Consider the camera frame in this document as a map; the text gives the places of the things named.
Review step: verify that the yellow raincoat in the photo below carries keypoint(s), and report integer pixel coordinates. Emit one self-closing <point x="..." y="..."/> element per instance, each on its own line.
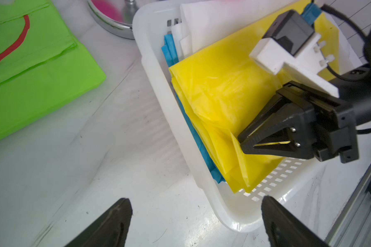
<point x="222" y="90"/>

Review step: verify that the silver wire cup stand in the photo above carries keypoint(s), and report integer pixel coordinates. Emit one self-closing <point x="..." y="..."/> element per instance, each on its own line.
<point x="116" y="16"/>

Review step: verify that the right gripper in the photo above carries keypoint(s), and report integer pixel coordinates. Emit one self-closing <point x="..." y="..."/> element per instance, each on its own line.
<point x="303" y="122"/>

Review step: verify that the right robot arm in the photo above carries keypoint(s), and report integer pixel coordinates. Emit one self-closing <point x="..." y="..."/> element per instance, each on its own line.
<point x="355" y="88"/>

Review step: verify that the green frog raincoat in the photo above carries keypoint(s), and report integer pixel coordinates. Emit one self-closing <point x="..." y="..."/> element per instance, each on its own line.
<point x="42" y="64"/>

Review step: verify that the aluminium mounting rail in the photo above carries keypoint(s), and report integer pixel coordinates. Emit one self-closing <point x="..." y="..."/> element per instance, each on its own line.
<point x="353" y="226"/>

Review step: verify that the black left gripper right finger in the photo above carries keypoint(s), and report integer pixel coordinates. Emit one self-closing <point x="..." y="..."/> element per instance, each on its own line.
<point x="284" y="229"/>

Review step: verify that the white raincoat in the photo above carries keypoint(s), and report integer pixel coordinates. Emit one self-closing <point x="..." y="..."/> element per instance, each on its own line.
<point x="210" y="21"/>

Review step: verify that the white plastic perforated basket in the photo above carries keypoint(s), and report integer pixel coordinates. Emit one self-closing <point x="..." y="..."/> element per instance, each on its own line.
<point x="239" y="212"/>

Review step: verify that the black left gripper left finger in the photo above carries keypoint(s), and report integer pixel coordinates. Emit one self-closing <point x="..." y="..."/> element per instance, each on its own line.
<point x="109" y="230"/>

